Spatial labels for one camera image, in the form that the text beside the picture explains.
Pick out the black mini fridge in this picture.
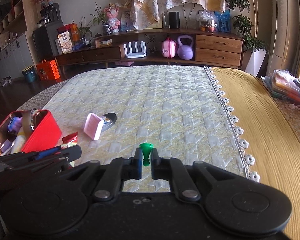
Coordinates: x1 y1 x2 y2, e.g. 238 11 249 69
32 20 63 62

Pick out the pink toy case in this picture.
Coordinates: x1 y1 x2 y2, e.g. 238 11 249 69
161 37 177 59

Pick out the bag of fruit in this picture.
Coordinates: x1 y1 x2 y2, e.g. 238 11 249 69
196 10 217 33

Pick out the quilted cream table mat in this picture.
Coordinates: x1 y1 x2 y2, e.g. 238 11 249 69
45 66 260 181

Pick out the white yellow lotion bottle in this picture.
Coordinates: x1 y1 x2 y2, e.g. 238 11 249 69
11 127 26 153

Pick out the black cylinder speaker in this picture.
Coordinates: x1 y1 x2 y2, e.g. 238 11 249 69
168 11 180 29

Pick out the potted green tree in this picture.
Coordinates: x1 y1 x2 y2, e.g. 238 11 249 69
226 0 271 77

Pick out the orange gift bag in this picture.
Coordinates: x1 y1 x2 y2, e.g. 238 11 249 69
36 60 60 81

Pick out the gold round tin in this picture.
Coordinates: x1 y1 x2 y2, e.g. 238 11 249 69
22 108 45 137

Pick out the red metal tin box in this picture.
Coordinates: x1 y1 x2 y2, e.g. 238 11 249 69
0 109 61 156

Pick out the green plastic push pin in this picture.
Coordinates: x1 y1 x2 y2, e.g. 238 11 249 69
139 142 154 167

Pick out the stack of colourful folders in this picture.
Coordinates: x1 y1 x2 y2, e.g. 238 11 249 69
261 69 300 105

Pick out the red white snack packet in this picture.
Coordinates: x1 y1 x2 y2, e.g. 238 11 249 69
61 132 78 150

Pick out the cereal box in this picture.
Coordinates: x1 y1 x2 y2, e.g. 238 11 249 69
58 31 72 54

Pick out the purple monster toy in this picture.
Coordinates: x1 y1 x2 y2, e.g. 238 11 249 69
7 116 22 133

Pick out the purple kettlebell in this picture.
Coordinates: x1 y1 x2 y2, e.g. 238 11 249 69
177 35 194 60

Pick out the teal waste bin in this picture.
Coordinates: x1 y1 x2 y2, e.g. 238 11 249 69
22 65 36 83

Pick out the wooden TV cabinet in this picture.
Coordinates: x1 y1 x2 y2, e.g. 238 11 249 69
55 29 244 69

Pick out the white wifi router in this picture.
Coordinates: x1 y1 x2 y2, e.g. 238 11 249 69
124 41 147 59

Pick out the pink doll figure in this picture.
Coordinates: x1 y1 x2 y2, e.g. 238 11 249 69
104 3 121 33

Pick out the pink sticky note pad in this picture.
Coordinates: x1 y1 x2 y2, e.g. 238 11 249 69
83 113 104 140

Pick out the blue gift bag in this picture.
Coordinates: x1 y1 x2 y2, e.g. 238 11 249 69
214 10 231 33

